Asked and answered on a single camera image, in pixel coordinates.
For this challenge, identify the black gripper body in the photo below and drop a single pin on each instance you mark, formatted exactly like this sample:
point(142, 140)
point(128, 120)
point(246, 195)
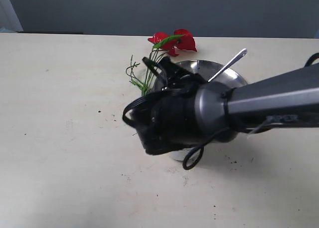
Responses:
point(172, 75)

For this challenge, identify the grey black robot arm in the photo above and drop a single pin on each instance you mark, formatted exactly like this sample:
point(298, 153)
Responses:
point(216, 112)

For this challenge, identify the red artificial anthurium flower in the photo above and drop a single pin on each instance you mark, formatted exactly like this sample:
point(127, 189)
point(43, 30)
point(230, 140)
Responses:
point(163, 45)

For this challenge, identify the metal spork spoon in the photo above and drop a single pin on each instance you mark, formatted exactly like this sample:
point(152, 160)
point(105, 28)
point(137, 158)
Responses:
point(235, 59)

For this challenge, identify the round stainless steel plate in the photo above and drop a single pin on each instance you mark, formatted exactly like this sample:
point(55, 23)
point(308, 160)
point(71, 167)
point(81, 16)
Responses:
point(208, 68)

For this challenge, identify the white scalloped plastic pot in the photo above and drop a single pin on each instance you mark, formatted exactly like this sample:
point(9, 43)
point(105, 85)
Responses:
point(180, 154)

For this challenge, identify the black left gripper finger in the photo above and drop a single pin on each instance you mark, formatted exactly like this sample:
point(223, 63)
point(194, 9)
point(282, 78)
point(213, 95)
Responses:
point(152, 66)

